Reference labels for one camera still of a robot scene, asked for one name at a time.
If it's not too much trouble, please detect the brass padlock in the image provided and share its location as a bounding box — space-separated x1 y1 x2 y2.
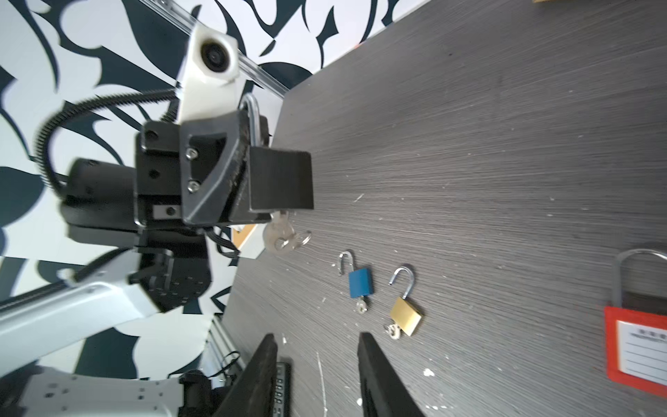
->
386 265 423 340

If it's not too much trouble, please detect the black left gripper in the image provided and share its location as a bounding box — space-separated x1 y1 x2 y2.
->
135 111 249 229

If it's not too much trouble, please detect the red padlock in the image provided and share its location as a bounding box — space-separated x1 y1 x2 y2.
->
604 248 666 398

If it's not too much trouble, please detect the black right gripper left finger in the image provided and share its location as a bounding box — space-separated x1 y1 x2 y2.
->
213 334 278 417

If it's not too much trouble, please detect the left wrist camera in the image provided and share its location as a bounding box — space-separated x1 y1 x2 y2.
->
176 23 240 124

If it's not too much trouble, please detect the black corrugated cable conduit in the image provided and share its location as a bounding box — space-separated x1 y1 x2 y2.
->
34 88 178 194

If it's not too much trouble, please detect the blue padlock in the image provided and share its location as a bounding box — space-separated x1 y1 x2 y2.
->
338 250 374 314

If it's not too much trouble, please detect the black remote control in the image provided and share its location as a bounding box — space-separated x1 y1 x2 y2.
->
273 361 292 417

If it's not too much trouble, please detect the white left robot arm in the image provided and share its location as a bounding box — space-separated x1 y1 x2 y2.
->
1 107 269 375

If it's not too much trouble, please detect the black padlock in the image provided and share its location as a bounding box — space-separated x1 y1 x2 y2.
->
238 92 315 255

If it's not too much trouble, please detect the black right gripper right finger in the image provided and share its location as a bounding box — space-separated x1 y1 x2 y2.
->
357 332 424 417

